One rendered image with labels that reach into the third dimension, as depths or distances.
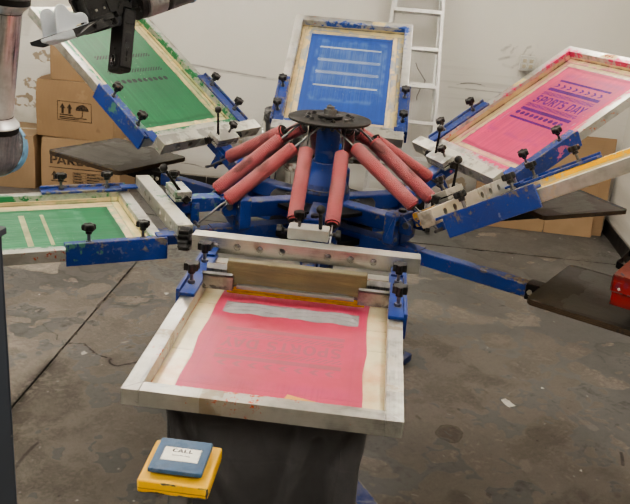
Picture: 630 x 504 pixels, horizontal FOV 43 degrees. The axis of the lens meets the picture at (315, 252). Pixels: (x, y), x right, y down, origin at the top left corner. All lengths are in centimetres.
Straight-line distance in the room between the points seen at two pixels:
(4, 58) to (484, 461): 238
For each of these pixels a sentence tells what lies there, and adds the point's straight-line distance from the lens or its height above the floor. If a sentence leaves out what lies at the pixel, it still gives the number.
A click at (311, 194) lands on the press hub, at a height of 104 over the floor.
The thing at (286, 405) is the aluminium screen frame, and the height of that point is 99.
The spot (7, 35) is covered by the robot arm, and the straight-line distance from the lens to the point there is 191.
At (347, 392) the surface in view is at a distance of 181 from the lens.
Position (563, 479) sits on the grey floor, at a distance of 343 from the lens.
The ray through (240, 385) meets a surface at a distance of 181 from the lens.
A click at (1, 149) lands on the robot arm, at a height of 138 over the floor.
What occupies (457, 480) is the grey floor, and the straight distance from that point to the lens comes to 327.
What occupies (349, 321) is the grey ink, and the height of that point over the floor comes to 96.
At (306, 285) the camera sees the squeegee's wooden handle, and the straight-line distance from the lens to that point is 219.
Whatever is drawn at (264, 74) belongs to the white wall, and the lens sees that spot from 628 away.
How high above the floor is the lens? 186
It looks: 20 degrees down
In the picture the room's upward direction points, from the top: 5 degrees clockwise
